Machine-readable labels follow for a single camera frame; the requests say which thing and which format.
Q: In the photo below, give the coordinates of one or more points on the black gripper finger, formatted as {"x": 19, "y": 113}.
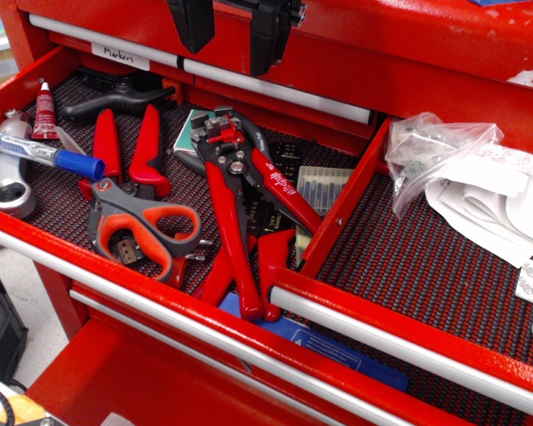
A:
{"x": 194, "y": 21}
{"x": 271, "y": 24}

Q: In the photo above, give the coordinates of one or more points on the blue capped white marker pen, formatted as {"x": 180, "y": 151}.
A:
{"x": 80, "y": 164}

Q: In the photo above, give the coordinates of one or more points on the red left open drawer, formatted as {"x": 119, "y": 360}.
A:
{"x": 132, "y": 327}

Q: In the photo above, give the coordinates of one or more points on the red open drawer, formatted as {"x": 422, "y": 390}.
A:
{"x": 132, "y": 327}
{"x": 417, "y": 295}

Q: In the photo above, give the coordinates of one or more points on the red right open drawer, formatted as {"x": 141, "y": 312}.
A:
{"x": 417, "y": 295}

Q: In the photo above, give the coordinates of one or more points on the white Markers label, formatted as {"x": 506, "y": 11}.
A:
{"x": 120, "y": 56}

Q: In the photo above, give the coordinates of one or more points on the black spring clamp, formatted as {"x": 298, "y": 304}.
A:
{"x": 129, "y": 93}

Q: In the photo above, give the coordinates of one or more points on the green and white small box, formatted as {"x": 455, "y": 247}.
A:
{"x": 183, "y": 142}

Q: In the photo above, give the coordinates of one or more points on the clear case of small bits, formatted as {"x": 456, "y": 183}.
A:
{"x": 321, "y": 186}

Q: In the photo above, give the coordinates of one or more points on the red threadlocker tube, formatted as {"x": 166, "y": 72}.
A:
{"x": 45, "y": 123}

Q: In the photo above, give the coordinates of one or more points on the red tool chest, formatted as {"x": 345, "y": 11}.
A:
{"x": 351, "y": 62}

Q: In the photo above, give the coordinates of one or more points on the clear plastic bag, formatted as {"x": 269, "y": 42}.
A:
{"x": 421, "y": 148}

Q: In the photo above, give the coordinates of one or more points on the red and grey scissors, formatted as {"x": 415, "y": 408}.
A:
{"x": 137, "y": 226}

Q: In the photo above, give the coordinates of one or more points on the silver utility knife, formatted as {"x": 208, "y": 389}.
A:
{"x": 16, "y": 196}

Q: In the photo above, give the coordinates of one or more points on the white paper sheets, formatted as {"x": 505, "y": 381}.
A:
{"x": 489, "y": 203}

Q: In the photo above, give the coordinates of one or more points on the white 3M adhesive tape strip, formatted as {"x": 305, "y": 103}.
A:
{"x": 517, "y": 159}

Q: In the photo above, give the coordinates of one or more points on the blue plastic flat card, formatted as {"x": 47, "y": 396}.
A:
{"x": 306, "y": 337}

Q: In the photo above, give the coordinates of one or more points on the red handled crimping pliers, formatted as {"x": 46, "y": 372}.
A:
{"x": 134, "y": 163}

